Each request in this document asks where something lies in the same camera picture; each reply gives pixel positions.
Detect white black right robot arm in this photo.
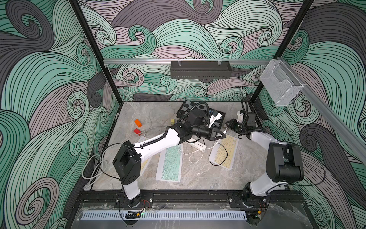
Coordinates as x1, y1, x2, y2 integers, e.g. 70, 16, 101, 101
226, 98, 305, 208

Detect red tag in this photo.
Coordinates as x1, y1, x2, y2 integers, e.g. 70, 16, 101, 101
133, 128, 142, 136

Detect aluminium rail back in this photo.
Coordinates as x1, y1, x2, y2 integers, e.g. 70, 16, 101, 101
104, 58, 271, 65

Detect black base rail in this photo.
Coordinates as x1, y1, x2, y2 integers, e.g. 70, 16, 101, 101
77, 190, 305, 208

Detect yellow keyboard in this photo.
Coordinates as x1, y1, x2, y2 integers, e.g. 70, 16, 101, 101
137, 136, 152, 175
209, 135, 239, 170

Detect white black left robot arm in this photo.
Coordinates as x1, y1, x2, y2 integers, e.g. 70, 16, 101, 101
112, 102, 226, 207

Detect black white chessboard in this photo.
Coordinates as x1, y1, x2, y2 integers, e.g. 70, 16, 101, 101
176, 100, 226, 129

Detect aluminium rail right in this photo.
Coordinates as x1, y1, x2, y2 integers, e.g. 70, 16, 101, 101
277, 57, 366, 165

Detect orange tag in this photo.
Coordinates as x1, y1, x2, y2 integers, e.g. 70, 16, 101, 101
134, 119, 143, 128

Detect black usb cable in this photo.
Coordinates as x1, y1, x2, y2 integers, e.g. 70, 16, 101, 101
210, 140, 229, 167

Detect clear plastic wall box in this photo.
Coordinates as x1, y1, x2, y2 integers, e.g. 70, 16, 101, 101
260, 59, 304, 106

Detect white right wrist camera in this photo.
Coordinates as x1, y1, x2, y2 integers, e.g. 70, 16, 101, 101
237, 111, 244, 123

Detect white slotted cable duct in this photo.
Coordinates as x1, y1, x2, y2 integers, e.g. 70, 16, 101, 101
81, 210, 247, 221

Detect green white keyboard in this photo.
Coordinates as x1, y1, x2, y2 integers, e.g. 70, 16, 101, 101
155, 146, 183, 182

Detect black wall tray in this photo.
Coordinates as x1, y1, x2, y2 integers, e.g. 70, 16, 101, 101
170, 62, 232, 82

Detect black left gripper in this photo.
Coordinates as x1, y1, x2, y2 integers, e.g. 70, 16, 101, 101
189, 126, 225, 143

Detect white power strip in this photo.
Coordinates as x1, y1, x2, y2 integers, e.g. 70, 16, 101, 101
187, 138, 207, 150

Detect thick white power cord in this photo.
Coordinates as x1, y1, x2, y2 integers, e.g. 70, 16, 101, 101
81, 128, 169, 191

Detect aluminium rail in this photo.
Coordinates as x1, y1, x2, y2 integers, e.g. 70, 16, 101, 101
277, 57, 366, 165
104, 58, 271, 65

